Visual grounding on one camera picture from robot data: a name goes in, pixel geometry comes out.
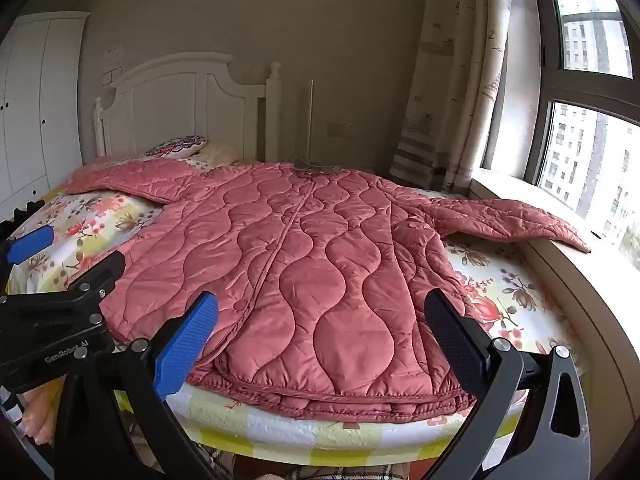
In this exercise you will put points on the beige printed curtain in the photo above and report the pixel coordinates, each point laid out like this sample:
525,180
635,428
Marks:
450,85

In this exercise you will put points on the bed with floral sheet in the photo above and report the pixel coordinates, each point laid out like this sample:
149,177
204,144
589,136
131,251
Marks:
505,280

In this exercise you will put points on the dark framed window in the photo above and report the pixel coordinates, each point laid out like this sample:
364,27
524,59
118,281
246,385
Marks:
585,160

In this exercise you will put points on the beige floral pillow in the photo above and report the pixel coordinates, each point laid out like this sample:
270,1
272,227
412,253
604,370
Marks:
217,154

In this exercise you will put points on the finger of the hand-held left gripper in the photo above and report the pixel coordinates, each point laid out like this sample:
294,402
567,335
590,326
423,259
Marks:
95,282
30,250

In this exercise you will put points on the person's left hand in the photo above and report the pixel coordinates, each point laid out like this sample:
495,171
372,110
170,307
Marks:
37,417

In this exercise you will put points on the wall outlet plate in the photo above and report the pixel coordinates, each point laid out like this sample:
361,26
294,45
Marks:
342,129

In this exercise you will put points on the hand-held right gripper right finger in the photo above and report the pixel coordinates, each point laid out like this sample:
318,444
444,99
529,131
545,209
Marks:
450,335

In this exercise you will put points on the beige window sill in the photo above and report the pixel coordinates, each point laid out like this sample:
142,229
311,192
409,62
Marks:
575,280

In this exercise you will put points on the pink quilted jacket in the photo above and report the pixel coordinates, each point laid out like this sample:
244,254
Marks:
310,270

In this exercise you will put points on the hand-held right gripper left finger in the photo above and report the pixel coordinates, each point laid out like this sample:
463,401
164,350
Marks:
185,345

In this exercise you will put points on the white wooden headboard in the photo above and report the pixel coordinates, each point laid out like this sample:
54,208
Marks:
175,105

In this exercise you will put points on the white wardrobe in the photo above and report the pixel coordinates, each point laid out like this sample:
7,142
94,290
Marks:
40,110

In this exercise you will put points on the purple patterned pillow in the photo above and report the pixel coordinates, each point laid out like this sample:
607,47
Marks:
177,146

